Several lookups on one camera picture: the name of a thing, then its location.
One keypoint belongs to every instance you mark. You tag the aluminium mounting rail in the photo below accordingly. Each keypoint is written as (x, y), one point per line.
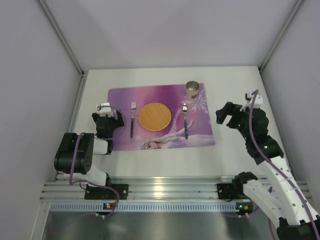
(163, 189)

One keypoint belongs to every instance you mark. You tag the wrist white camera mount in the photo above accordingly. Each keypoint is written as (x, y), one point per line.
(252, 99)
(104, 110)

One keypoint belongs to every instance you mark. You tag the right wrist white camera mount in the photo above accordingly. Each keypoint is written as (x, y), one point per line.
(252, 99)

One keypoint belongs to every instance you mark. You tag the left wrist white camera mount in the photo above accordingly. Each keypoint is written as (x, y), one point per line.
(104, 110)

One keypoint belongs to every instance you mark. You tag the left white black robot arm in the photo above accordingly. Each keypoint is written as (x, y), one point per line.
(74, 156)

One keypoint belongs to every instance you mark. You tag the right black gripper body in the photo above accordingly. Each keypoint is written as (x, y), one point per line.
(235, 115)

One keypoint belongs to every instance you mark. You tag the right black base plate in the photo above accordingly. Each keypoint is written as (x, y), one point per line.
(228, 192)

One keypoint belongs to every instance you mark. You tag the metal spoon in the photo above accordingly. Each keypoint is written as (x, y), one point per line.
(184, 110)

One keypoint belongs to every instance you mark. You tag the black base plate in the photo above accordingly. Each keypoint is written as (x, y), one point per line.
(99, 193)
(228, 192)

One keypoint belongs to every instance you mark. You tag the round orange woven plate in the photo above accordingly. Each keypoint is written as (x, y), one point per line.
(154, 117)

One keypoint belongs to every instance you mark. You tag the purple printed cloth placemat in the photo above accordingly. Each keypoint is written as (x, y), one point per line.
(200, 131)

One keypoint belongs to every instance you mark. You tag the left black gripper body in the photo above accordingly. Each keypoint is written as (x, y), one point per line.
(107, 120)

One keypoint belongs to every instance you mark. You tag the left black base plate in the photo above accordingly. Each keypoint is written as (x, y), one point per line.
(99, 193)

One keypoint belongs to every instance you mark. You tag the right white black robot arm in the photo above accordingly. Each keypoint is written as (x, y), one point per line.
(289, 211)

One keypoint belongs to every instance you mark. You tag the beige metal cup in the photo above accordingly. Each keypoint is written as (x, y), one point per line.
(192, 89)

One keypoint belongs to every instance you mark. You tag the perforated grey cable duct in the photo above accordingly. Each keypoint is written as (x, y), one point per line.
(145, 207)

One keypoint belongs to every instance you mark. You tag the metal fork teal handle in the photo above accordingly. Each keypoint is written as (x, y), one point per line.
(133, 111)

